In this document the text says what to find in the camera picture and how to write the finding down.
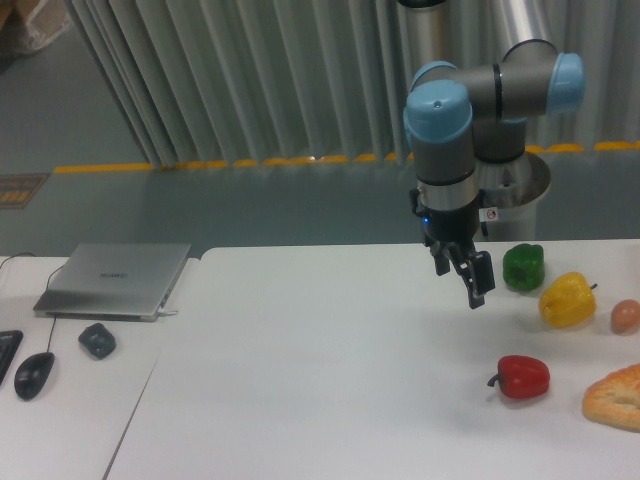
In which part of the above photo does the black keyboard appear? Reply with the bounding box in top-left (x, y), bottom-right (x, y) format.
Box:
top-left (0, 330), bottom-right (24, 384)

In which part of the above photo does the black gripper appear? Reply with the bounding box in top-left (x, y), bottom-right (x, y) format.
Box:
top-left (409, 186), bottom-right (495, 309)

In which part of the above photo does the brown onion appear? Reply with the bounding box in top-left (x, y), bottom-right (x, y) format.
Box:
top-left (610, 299), bottom-right (639, 335)

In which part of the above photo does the black controller puck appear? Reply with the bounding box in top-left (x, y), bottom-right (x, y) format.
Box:
top-left (78, 323), bottom-right (117, 360)

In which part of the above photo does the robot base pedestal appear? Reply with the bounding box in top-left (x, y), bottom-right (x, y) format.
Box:
top-left (474, 151), bottom-right (551, 242)

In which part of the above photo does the black computer mouse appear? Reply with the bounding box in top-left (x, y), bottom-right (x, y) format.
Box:
top-left (14, 352), bottom-right (56, 401)

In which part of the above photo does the yellow bell pepper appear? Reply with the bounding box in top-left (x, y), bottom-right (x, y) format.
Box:
top-left (538, 272), bottom-right (596, 328)

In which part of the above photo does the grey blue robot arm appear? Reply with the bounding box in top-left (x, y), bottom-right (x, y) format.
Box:
top-left (399, 1), bottom-right (585, 308)

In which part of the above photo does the red bell pepper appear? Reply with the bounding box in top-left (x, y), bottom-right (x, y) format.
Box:
top-left (487, 355), bottom-right (550, 400)

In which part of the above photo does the orange bread basket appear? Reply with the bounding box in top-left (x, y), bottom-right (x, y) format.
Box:
top-left (581, 364), bottom-right (639, 433)

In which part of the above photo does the green bell pepper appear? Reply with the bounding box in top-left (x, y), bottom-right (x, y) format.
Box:
top-left (502, 243), bottom-right (545, 292)

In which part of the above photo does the silver laptop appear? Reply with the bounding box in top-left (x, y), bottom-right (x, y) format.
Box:
top-left (33, 243), bottom-right (191, 321)

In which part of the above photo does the grey curtain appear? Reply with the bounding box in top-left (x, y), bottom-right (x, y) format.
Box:
top-left (69, 0), bottom-right (640, 166)

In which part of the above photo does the black mouse cable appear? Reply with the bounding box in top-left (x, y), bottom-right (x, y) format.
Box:
top-left (0, 252), bottom-right (66, 354)

